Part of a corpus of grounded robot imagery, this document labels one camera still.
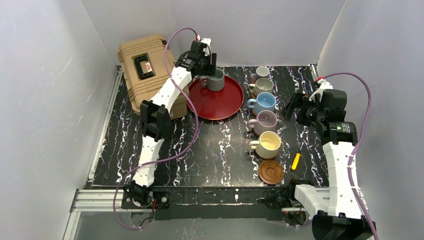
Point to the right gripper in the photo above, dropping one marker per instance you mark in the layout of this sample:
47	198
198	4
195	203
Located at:
299	108

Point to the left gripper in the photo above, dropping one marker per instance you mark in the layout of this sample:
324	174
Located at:
205	64

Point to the lilac textured mug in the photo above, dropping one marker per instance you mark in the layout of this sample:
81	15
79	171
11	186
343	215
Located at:
265	119

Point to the sage green mug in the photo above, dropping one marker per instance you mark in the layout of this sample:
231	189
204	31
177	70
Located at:
214	82

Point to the light blue textured mug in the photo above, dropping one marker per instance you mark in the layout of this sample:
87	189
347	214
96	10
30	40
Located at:
264	101

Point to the grey ribbed mug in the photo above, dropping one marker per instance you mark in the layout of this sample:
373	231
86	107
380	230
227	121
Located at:
260	86

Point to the cream yellow mug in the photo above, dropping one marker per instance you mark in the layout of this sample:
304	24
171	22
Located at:
267	145

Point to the grey printed mug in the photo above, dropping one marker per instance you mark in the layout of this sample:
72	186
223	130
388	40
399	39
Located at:
259	73

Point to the dark wooden coaster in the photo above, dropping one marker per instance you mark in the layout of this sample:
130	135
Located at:
258	130

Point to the brown wooden coaster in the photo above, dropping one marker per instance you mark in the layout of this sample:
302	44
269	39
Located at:
265	158

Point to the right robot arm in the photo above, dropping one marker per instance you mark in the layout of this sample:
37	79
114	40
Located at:
342	217

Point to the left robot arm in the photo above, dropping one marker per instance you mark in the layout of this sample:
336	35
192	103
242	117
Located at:
155	116

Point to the yellow marker pen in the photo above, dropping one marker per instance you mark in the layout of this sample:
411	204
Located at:
296	161

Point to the red round tray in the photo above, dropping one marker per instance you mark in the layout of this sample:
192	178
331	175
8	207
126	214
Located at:
216	105

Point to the tan plastic tool case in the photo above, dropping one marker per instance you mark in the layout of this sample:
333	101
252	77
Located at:
142	62

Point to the front aluminium frame rail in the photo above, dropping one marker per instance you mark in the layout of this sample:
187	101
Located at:
162	197

